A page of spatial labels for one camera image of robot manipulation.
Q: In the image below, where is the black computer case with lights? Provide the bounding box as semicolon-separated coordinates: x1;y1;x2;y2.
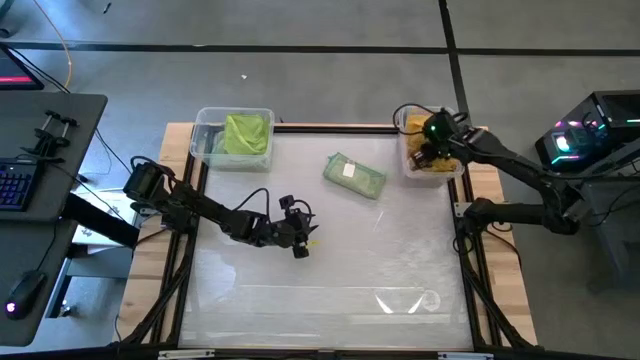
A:
534;89;640;176

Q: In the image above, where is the black desk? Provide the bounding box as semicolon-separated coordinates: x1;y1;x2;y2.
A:
0;92;109;347

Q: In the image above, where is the lime green towel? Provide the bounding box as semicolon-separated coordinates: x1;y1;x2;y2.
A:
223;113;272;157

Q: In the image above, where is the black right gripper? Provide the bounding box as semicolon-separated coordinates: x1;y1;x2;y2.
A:
411;110;469;172

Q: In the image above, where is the black keyboard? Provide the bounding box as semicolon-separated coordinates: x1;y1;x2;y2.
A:
0;158;40;211

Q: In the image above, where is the white table mat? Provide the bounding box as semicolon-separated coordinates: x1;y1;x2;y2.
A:
178;132;475;351

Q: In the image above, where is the dark grey cart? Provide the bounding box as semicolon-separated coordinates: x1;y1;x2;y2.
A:
574;144;640;291

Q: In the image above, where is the orange cable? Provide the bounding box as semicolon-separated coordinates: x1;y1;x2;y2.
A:
32;0;74;91

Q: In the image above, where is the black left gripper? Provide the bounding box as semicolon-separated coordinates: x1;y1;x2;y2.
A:
271;206;320;260

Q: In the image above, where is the black clamp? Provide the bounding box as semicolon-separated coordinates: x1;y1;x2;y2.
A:
22;109;79;164

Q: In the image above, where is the clear plastic bin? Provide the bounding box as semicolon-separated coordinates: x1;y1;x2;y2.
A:
398;105;467;180
189;106;276;173

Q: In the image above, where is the black computer mouse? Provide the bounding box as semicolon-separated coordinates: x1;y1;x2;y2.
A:
3;269;48;321

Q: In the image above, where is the mustard yellow towel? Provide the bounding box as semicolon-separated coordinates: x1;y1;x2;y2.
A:
404;113;460;174

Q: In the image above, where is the black monitor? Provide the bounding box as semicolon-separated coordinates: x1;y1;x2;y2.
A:
0;44;45;92

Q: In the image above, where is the sage green towel white label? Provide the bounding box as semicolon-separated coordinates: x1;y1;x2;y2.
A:
322;152;388;201

